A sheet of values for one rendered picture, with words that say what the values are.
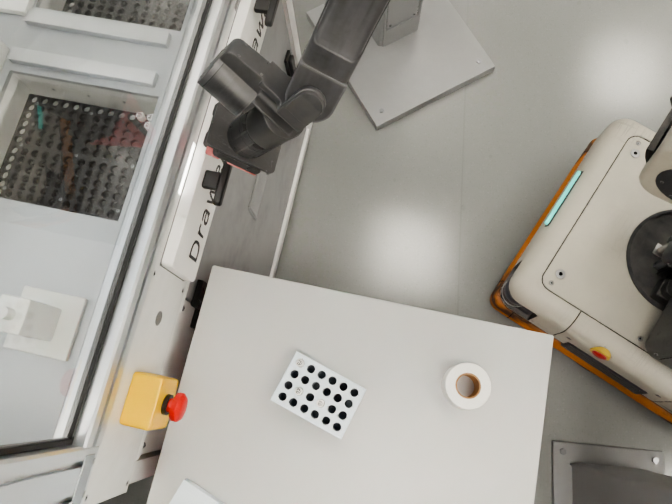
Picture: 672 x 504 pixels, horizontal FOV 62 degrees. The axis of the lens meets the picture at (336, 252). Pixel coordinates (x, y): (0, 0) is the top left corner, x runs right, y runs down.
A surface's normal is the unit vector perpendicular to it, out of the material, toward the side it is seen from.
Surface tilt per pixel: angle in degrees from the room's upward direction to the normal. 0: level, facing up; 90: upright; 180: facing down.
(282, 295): 0
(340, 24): 52
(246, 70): 62
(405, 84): 3
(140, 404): 0
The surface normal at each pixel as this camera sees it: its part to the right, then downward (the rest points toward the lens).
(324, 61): -0.22, 0.69
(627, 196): -0.04, -0.25
